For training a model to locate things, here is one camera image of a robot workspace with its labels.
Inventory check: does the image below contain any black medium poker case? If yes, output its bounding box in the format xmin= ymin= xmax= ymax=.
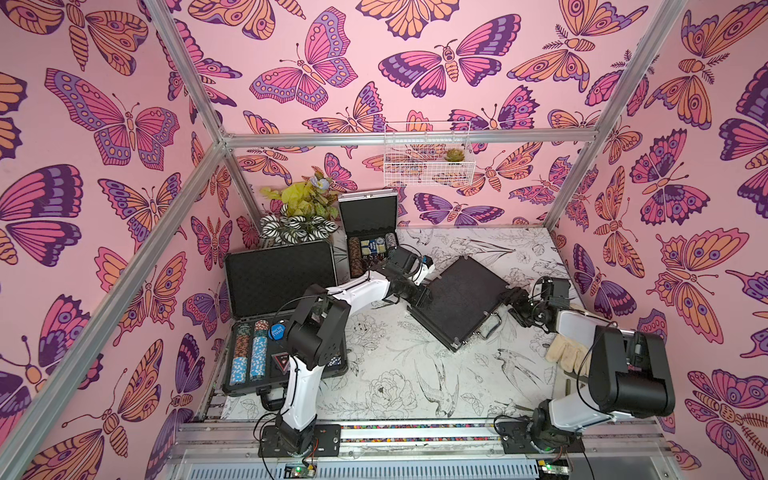
xmin=408 ymin=257 xmax=512 ymax=352

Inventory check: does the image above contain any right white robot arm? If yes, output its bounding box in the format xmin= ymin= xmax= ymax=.
xmin=503 ymin=277 xmax=676 ymax=447

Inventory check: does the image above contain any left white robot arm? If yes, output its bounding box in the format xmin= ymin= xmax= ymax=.
xmin=275 ymin=246 xmax=435 ymax=450

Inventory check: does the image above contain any small silver poker case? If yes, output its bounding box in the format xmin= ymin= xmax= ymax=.
xmin=338 ymin=188 xmax=399 ymax=279

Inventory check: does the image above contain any large black poker case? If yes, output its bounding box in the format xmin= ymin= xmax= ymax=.
xmin=222 ymin=241 xmax=337 ymax=397

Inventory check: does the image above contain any beige work glove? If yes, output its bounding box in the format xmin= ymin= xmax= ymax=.
xmin=545 ymin=304 xmax=597 ymax=378

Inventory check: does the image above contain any yellow-green leafy plant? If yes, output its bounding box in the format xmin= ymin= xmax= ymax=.
xmin=260 ymin=173 xmax=340 ymax=221

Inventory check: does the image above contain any small green succulent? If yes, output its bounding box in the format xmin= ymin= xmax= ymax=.
xmin=444 ymin=148 xmax=465 ymax=163

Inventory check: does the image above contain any striped leaf plant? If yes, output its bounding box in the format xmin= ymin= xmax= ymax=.
xmin=260 ymin=215 xmax=338 ymax=245

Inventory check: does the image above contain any white wire basket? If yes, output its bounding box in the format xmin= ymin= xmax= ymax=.
xmin=381 ymin=122 xmax=476 ymax=189

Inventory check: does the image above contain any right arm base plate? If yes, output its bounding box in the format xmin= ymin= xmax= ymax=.
xmin=493 ymin=419 xmax=585 ymax=455

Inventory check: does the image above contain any aluminium front rail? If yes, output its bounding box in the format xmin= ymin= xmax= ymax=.
xmin=160 ymin=417 xmax=685 ymax=479

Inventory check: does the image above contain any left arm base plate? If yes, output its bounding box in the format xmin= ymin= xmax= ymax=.
xmin=258 ymin=424 xmax=341 ymax=458

